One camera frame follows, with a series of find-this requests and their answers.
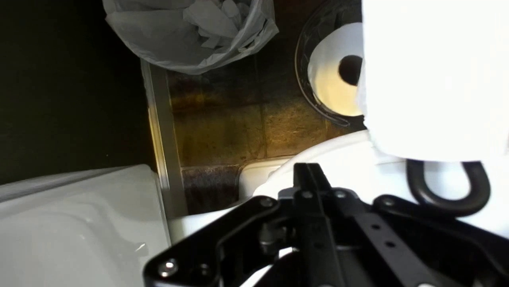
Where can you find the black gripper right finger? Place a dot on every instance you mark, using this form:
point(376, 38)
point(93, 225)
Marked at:
point(403, 244)

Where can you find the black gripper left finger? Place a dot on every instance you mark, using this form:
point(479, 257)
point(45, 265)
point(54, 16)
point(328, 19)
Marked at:
point(239, 239)

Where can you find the black metal tissue holder stand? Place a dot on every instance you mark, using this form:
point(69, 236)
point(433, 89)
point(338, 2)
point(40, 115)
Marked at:
point(451, 207)

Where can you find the spare white tissue roll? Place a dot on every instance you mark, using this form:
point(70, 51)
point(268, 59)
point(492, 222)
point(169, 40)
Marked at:
point(328, 89)

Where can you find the white toilet bowl with lid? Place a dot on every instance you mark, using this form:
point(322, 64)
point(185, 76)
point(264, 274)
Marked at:
point(360, 164)

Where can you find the baseboard strip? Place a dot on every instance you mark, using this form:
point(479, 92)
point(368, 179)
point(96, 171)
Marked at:
point(161, 137)

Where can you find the white toilet tank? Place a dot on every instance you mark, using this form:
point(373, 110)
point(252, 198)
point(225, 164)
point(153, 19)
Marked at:
point(69, 228)

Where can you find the trash can with plastic bag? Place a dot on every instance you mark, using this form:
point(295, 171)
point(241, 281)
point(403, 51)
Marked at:
point(175, 37)

